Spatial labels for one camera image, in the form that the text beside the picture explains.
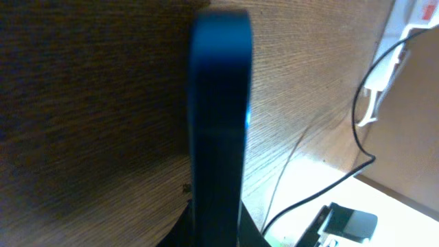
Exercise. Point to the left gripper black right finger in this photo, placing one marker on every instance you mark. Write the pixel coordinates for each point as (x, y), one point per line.
(249, 235)

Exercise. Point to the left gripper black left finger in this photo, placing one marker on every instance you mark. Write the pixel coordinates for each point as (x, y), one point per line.
(181, 234)

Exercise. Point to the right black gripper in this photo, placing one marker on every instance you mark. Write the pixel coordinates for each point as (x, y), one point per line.
(353, 225)

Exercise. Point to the blue Galaxy smartphone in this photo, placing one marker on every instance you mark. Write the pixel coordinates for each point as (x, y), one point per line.
(220, 65)

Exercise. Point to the white power strip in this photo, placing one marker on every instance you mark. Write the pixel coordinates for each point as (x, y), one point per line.
(404, 16)

